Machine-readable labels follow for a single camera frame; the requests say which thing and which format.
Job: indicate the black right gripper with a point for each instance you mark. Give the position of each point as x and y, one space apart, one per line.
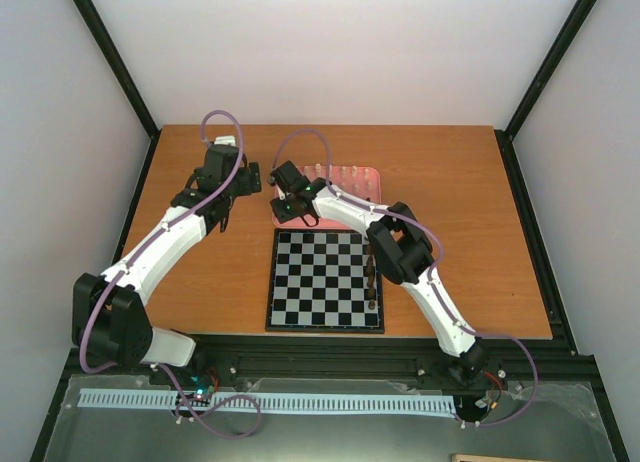
281 215

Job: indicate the pink plastic tray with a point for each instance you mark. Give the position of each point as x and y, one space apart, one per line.
360 181

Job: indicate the light blue cable duct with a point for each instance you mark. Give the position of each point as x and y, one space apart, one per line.
273 403

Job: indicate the black aluminium frame rail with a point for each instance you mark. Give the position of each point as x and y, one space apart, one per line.
418 363

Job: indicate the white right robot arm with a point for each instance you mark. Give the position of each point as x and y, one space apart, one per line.
403 253

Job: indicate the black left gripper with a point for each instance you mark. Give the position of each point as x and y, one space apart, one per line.
249 186

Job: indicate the black and white chessboard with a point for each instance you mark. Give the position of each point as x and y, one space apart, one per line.
318 284

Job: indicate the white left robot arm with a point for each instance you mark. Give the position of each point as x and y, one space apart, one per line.
109 318

